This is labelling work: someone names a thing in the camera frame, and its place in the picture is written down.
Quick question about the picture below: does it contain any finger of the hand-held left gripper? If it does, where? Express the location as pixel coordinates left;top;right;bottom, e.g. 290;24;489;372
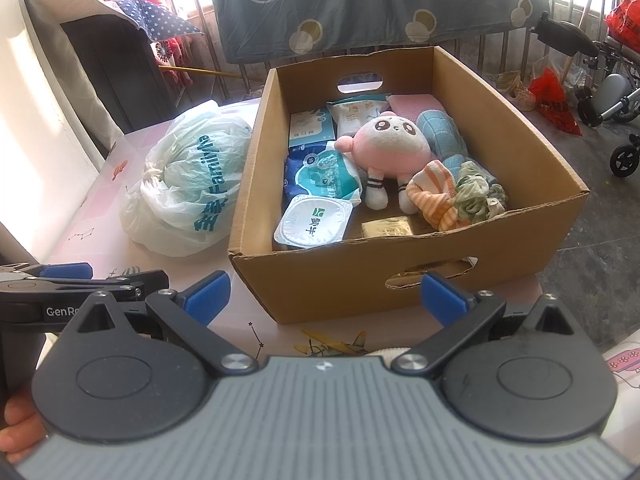
0;261;94;286
49;269;171;302

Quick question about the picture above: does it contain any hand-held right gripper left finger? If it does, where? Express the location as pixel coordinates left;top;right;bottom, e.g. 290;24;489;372
60;270;257;375

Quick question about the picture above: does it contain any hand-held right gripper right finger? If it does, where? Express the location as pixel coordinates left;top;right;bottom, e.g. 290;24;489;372
392;271;576;377

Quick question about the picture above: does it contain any gold foil packet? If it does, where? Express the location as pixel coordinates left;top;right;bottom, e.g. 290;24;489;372
361;215;415;238

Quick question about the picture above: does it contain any green scrunchie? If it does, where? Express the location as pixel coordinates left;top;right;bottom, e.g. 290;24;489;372
452;160;508;226

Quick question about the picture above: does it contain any orange striped cloth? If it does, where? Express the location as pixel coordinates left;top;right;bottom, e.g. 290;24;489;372
406;159;458;232

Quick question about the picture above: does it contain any cardboard box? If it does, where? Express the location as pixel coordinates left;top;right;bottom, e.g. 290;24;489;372
227;45;592;326

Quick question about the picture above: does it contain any white yogurt cup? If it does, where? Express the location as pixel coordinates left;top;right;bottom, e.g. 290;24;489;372
273;194;353;251

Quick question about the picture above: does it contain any pink plush toy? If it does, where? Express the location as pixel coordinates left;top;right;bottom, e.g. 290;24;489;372
334;110;433;213

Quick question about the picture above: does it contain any teal cloth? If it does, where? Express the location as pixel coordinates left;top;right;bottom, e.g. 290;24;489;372
416;109;496;181

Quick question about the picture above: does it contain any blue wet wipes pack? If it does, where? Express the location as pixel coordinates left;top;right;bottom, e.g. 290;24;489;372
283;141;363;206

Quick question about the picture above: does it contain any blue white face mask box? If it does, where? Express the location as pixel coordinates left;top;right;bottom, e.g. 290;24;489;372
288;109;337;148

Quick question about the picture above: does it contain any pink sponge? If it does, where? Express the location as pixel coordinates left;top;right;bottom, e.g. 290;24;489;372
387;92;446;121

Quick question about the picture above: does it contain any white cotton swab packet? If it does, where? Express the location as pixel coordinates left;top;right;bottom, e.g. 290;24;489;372
325;94;393;138

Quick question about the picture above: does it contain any person's left hand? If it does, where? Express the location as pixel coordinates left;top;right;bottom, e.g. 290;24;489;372
0;387;49;466

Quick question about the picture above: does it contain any white green plastic bag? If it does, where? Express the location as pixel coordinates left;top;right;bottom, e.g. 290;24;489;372
120;100;253;258

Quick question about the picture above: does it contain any black cabinet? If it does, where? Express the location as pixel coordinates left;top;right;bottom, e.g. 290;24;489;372
60;12;176;133

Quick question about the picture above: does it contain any yellow stick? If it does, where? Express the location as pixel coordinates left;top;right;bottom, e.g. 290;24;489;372
162;64;246;79

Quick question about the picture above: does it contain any beige cloth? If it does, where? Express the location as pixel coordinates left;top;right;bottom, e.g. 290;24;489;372
27;0;126;151

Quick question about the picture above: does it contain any navy star print cloth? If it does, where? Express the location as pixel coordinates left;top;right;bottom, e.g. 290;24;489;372
107;0;206;41

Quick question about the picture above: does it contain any wheelchair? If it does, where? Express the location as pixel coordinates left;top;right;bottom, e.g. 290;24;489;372
537;10;640;178

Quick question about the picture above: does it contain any blue circle print bedsheet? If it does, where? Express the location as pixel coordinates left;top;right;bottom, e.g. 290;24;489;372
207;0;551;66

